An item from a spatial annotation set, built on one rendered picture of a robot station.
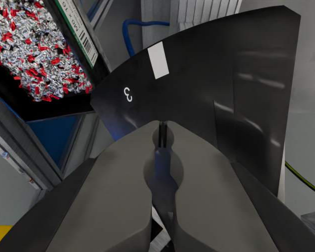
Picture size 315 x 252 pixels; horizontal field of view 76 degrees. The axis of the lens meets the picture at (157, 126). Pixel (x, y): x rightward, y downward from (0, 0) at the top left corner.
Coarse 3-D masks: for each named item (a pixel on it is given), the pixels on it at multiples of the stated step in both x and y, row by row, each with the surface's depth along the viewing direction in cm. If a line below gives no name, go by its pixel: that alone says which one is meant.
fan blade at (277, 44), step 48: (144, 48) 21; (192, 48) 18; (240, 48) 16; (288, 48) 15; (96, 96) 25; (144, 96) 21; (192, 96) 18; (240, 96) 16; (288, 96) 15; (240, 144) 16
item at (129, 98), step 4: (124, 84) 22; (128, 84) 22; (120, 88) 23; (124, 88) 23; (128, 88) 22; (132, 88) 22; (120, 92) 23; (124, 92) 23; (128, 92) 22; (132, 92) 22; (124, 96) 23; (128, 96) 22; (132, 96) 22; (124, 100) 23; (128, 100) 23; (132, 100) 22; (136, 100) 22; (128, 104) 23; (132, 104) 22
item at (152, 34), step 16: (144, 0) 94; (160, 0) 93; (176, 0) 92; (192, 0) 92; (208, 0) 92; (224, 0) 92; (240, 0) 92; (144, 16) 98; (160, 16) 99; (176, 16) 99; (192, 16) 99; (208, 16) 99; (144, 32) 104; (160, 32) 105; (176, 32) 103
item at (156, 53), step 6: (150, 48) 20; (156, 48) 20; (162, 48) 19; (150, 54) 20; (156, 54) 20; (162, 54) 20; (150, 60) 20; (156, 60) 20; (162, 60) 20; (156, 66) 20; (162, 66) 20; (156, 72) 20; (162, 72) 20; (168, 72) 19
